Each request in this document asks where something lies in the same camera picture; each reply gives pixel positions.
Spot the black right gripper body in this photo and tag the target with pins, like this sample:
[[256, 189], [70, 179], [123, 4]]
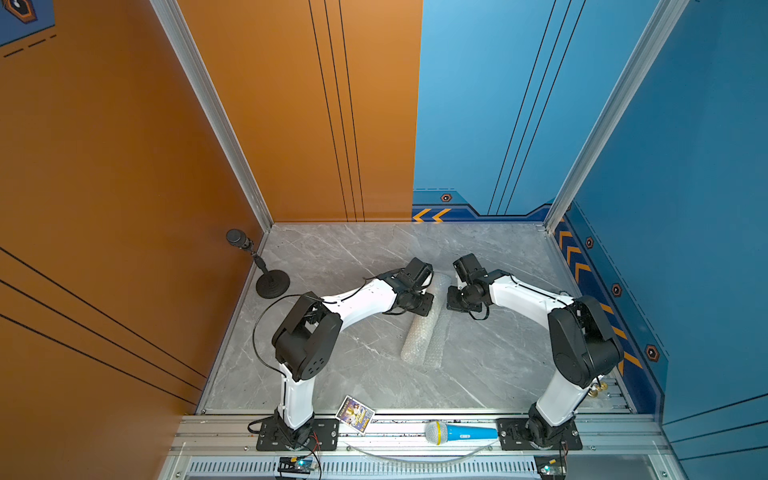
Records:
[[461, 299]]

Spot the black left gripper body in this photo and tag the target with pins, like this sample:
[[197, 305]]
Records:
[[420, 303]]

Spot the clear bubble wrap sheet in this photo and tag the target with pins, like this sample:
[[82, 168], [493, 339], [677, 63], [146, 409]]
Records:
[[425, 342]]

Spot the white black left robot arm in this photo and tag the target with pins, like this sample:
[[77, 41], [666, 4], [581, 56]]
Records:
[[305, 340]]

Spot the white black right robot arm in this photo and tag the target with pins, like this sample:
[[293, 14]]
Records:
[[584, 345]]

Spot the black desk microphone on stand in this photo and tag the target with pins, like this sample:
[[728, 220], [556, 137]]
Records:
[[272, 283]]

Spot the blue toy microphone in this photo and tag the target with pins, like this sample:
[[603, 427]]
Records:
[[440, 433]]

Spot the colourful picture card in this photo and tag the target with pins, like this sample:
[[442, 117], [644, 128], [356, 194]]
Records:
[[355, 414]]

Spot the small brass bell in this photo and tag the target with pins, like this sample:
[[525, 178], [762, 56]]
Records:
[[596, 388]]

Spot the green circuit board right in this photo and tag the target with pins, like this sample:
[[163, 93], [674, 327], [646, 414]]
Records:
[[550, 468]]

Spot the green circuit board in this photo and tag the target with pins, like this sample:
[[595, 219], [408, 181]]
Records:
[[295, 467], [550, 468]]

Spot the green circuit board left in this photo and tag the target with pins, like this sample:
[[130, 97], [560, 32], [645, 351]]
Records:
[[295, 467]]

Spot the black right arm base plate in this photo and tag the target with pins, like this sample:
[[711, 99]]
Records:
[[523, 434]]

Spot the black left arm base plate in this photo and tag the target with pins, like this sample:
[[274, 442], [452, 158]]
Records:
[[318, 434]]

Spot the aluminium front rail frame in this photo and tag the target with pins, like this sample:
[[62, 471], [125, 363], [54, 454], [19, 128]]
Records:
[[615, 446]]

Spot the aluminium corner post right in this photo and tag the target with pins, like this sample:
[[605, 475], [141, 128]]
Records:
[[652, 40]]

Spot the aluminium corner post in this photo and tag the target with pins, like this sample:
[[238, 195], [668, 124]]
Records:
[[652, 40], [177, 31]]

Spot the aluminium corner post left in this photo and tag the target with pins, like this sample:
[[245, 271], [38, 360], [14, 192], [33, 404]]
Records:
[[177, 31]]

